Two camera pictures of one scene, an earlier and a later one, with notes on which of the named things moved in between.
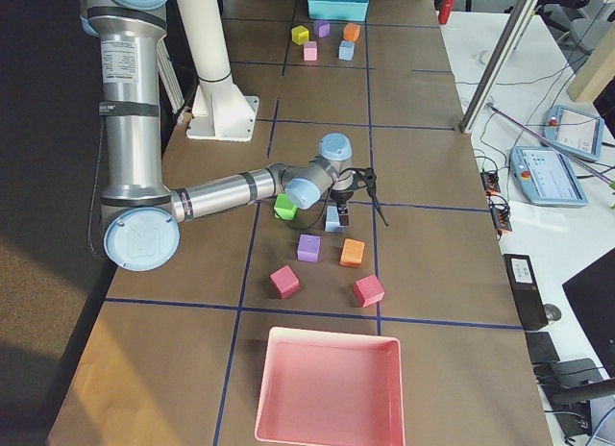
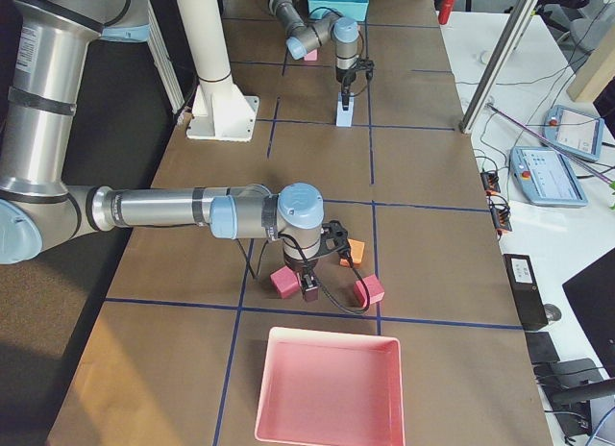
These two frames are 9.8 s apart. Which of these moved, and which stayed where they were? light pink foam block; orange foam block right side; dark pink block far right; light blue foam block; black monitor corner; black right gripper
Moved: light blue foam block; black right gripper
Stayed: light pink foam block; black monitor corner; orange foam block right side; dark pink block far right
